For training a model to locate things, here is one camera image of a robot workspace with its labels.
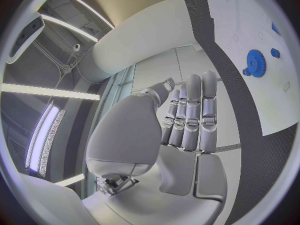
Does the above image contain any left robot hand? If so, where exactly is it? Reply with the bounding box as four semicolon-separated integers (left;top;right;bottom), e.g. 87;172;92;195
81;70;229;225

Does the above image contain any white task board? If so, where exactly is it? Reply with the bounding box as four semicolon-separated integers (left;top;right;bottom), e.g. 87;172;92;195
205;0;300;137

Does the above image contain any glowing light bar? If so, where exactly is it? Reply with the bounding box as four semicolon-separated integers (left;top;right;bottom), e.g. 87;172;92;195
24;99;68;179

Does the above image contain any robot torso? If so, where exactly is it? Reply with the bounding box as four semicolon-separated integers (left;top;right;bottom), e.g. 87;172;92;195
76;0;202;84

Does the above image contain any white robot head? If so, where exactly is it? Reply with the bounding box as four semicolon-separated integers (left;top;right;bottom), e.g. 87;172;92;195
5;14;46;65

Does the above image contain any blue gear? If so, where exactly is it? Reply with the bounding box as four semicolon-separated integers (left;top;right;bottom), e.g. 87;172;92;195
246;49;268;78

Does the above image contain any blue plug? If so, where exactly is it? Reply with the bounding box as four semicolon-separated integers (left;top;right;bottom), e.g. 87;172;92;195
270;47;282;60

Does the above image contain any blue block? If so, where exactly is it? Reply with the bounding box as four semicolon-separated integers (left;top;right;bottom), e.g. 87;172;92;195
271;21;282;36

